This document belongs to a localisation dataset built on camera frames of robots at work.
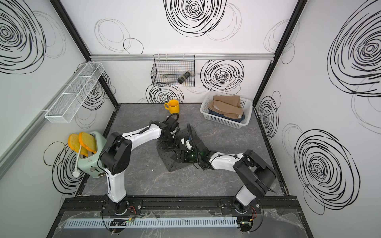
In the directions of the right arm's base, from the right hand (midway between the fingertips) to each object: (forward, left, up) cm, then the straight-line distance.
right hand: (175, 159), depth 82 cm
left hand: (+9, 0, -5) cm, 10 cm away
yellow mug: (+41, +6, 0) cm, 42 cm away
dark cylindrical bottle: (+40, -2, +24) cm, 47 cm away
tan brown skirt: (+42, -34, 0) cm, 54 cm away
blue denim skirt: (+31, -42, -3) cm, 52 cm away
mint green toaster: (-8, +41, +8) cm, 43 cm away
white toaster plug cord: (-11, +47, +6) cm, 49 cm away
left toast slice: (+1, +49, +15) cm, 51 cm away
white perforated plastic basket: (+45, -49, -3) cm, 67 cm away
